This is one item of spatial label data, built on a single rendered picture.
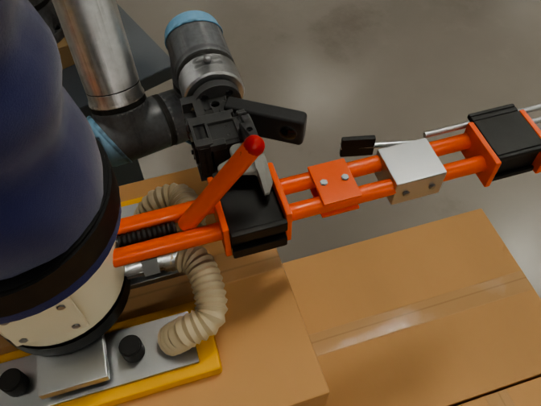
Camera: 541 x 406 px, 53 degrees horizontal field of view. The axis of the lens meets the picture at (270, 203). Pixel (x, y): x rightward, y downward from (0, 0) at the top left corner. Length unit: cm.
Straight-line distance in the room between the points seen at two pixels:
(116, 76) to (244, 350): 44
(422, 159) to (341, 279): 57
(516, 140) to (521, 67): 198
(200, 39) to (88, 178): 39
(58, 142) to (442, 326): 94
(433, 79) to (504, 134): 179
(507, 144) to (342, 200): 23
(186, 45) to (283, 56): 174
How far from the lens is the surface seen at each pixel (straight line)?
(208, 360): 70
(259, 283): 76
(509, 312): 129
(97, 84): 86
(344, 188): 67
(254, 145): 56
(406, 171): 70
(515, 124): 78
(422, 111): 238
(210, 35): 84
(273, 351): 72
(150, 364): 71
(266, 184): 63
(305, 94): 237
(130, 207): 82
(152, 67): 138
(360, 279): 123
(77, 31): 84
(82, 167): 49
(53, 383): 71
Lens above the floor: 163
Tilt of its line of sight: 55 degrees down
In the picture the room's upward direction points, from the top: straight up
